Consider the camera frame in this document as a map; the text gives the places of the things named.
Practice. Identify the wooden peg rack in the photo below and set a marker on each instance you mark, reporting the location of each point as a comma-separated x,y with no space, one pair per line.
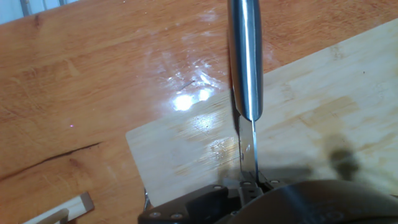
74,207

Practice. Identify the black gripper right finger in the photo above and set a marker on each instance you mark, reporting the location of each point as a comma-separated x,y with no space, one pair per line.
269,183

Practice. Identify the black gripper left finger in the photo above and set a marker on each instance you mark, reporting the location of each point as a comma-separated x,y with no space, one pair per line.
192,208

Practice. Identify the bamboo cutting board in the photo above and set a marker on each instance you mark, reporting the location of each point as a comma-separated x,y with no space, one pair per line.
311,109

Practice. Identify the stainless steel cleaver knife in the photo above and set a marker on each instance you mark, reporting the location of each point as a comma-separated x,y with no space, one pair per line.
245,62

